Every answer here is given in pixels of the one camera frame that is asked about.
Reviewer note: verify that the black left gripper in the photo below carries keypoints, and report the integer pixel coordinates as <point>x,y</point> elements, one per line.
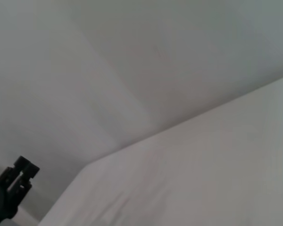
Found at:
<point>1,202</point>

